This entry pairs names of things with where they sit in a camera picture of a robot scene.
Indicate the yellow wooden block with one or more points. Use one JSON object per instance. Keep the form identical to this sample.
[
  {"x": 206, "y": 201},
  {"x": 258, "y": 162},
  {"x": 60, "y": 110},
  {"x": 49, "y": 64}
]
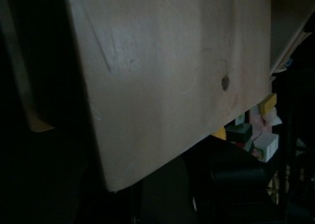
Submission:
[{"x": 267, "y": 103}]

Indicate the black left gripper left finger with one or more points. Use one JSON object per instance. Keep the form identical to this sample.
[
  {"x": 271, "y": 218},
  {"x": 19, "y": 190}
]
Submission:
[{"x": 166, "y": 194}]

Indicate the wooden toy cabinet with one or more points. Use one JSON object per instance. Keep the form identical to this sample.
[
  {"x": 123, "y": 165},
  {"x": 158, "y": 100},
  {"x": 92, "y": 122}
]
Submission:
[{"x": 164, "y": 80}]

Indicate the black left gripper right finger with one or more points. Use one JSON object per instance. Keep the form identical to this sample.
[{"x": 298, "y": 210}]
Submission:
[{"x": 242, "y": 187}]

